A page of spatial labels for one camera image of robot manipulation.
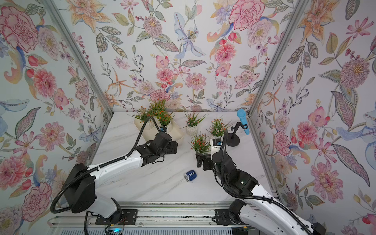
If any pink flower plant back right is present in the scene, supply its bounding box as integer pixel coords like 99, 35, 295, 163
207, 117, 231, 138

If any orange flower potted plant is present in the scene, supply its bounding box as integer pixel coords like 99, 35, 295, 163
146, 100, 166, 118

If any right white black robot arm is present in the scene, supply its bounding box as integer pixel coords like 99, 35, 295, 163
191, 133, 327, 235

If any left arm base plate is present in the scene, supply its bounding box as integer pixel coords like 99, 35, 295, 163
95, 209, 138, 225

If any left aluminium corner post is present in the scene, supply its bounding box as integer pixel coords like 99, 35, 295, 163
42, 0, 114, 118

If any blue microphone on stand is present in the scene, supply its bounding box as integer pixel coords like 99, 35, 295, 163
227, 109, 250, 147

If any red flower potted plant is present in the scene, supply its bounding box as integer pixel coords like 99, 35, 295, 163
190, 134, 211, 156
156, 111, 174, 132

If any blue silver small cylinder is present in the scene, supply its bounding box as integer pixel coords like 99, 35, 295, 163
184, 170, 197, 182

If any right aluminium corner post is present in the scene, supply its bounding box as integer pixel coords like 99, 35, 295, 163
248, 1, 307, 118

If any cream rectangular storage box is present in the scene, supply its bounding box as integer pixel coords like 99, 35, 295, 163
134, 118, 185, 143

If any aluminium front rail frame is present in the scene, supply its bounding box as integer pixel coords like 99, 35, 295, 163
46, 201, 300, 235

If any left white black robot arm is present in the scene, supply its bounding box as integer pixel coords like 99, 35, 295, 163
50, 124, 178, 226

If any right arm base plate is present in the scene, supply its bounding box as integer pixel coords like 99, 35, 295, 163
212, 209, 253, 227

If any pink flower potted plant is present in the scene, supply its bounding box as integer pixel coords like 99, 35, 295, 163
132, 106, 153, 125

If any aluminium corner post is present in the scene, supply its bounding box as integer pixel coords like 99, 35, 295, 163
248, 1, 307, 118
42, 0, 114, 118

